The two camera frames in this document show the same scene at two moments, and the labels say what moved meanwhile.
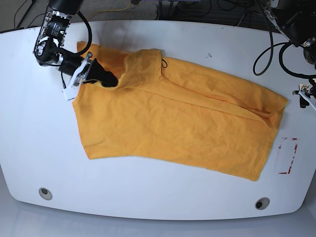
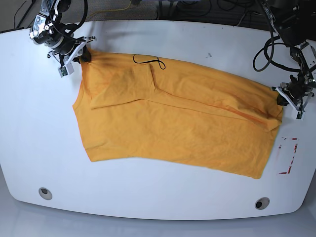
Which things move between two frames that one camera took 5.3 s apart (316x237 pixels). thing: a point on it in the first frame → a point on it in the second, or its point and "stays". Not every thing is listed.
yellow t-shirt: [164, 111] stays
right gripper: [308, 92] → [298, 90]
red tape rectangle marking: [295, 150] stays
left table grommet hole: [45, 193] stays
